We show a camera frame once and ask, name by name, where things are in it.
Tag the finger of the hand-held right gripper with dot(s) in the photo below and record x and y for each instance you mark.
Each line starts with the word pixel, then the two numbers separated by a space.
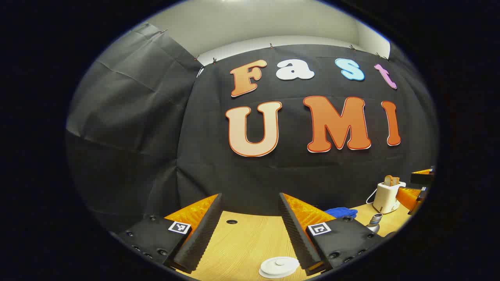
pixel 422 177
pixel 408 197

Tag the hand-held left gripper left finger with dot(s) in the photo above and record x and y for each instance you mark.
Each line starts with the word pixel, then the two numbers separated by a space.
pixel 199 238

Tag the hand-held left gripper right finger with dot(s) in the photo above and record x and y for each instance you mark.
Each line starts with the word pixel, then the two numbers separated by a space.
pixel 299 238

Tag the white teacup lid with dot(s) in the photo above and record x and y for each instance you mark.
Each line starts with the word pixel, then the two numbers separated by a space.
pixel 280 264

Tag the silver water bottle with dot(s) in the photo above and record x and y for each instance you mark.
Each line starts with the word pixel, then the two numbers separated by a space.
pixel 375 223

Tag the white toaster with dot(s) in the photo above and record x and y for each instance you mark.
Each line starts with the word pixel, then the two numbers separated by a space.
pixel 386 198

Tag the toast slices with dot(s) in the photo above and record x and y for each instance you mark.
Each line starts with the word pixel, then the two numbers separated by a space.
pixel 391 180

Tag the round black desk grommet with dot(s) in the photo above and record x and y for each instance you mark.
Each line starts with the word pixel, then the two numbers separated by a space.
pixel 231 221

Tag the white saucer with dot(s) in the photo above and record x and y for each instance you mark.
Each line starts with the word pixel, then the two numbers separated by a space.
pixel 269 275

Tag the blue towel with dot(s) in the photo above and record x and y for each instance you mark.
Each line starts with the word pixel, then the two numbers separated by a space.
pixel 343 212

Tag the black backdrop cloth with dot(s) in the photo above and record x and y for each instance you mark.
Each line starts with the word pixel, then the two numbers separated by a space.
pixel 304 175

